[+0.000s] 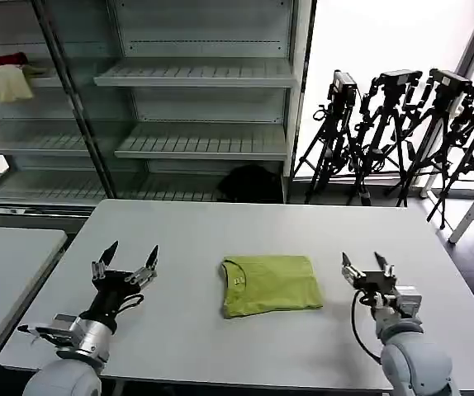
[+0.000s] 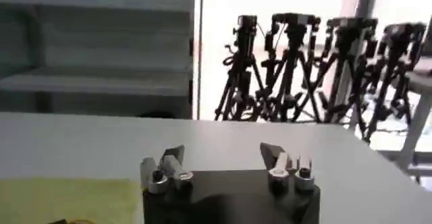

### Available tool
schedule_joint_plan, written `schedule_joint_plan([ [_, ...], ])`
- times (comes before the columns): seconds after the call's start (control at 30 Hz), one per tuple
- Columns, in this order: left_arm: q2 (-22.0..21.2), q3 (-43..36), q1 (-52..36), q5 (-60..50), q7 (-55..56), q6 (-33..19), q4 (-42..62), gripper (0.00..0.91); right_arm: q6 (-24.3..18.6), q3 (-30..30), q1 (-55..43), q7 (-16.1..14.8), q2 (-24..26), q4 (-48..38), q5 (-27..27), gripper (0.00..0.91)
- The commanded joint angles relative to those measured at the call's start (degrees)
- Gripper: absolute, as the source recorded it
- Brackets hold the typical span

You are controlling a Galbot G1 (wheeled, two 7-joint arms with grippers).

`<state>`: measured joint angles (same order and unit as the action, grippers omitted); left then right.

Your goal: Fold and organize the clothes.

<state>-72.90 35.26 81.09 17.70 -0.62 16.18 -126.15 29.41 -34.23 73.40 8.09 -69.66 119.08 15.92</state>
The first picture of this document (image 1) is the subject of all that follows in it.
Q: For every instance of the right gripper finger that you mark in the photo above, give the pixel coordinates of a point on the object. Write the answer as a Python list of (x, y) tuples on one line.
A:
[(352, 273), (385, 270)]

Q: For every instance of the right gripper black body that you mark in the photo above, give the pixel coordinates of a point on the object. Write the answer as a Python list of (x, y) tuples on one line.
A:
[(375, 284)]

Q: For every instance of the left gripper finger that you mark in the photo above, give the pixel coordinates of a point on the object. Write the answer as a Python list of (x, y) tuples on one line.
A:
[(146, 268), (104, 262)]

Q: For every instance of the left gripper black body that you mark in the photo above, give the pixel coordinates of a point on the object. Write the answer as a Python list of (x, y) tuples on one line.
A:
[(111, 293)]

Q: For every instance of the yellow-green t-shirt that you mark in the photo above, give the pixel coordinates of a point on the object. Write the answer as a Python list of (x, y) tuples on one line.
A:
[(272, 286)]

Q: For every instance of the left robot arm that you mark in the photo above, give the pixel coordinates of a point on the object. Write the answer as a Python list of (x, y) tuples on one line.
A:
[(72, 350)]

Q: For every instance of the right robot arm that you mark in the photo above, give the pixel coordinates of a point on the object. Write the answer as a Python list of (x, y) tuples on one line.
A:
[(410, 354)]

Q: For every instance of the white side table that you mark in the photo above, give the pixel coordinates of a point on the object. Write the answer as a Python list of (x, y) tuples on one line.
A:
[(6, 272)]

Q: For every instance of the grey shelf rack with cloths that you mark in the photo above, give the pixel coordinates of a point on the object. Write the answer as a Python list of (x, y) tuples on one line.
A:
[(26, 123)]

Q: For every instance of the grey metal shelf rack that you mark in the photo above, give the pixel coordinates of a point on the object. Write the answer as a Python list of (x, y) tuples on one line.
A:
[(204, 103)]

